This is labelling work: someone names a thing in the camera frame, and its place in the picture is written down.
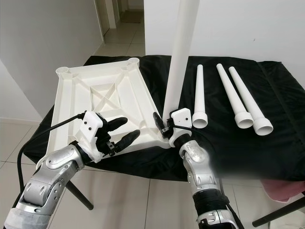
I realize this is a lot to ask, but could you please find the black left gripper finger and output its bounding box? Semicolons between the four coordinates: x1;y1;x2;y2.
106;117;128;134
114;130;142;152

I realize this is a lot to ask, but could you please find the cream plastic table top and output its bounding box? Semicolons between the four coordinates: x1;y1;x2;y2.
49;57;173;153

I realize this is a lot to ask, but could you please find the white plastic table leg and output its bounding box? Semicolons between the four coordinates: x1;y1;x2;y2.
162;0;202;125
216;63;254;129
192;64;208;129
228;66;274;136

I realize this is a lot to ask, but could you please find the black metal stand leg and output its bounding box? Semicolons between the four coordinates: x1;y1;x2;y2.
252;209;305;228
64;180;94;211

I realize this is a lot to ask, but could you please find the black cloth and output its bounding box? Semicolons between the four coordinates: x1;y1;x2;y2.
24;55;305;182

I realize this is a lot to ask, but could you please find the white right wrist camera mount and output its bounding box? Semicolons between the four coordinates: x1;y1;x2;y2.
171;109;192;144

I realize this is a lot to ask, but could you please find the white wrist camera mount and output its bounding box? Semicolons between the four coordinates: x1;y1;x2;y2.
171;109;192;144
76;111;105;163

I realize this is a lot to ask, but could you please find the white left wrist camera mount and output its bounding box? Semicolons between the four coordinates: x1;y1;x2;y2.
76;111;105;163

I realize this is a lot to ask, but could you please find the white door frame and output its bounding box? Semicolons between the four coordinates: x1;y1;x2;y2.
105;0;118;28

